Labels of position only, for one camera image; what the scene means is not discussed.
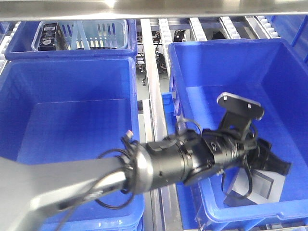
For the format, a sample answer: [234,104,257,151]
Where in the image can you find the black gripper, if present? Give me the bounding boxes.
[202,129,292,176]

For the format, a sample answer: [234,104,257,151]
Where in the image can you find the gray rectangular base block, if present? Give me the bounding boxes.
[224,168,286,207]

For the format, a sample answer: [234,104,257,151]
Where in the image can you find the large blue bin left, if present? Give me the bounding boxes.
[0,57,144,231]

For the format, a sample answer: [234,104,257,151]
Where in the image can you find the black cable loop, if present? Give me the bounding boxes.
[96,129,154,210]

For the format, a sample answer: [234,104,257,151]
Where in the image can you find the black box in basket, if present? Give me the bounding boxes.
[38,23,63,51]

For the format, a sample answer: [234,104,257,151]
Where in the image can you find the steel shelf divider rail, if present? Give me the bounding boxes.
[140,18,183,231]

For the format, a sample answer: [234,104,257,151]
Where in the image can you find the blue bin rear left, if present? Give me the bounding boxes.
[4,19,138,61]

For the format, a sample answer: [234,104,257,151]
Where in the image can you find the light blue plastic basket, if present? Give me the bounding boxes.
[31,20,128,51]

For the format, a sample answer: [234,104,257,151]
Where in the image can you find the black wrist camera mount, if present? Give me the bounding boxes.
[217,92,265,141]

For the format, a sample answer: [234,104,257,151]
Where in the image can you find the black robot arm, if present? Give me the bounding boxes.
[0,129,291,231]

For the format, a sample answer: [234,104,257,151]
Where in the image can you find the large blue bin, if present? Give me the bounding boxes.
[0,57,144,231]
[169,39,308,231]

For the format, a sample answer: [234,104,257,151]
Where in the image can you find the large blue bin right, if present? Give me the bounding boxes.
[169,39,308,231]

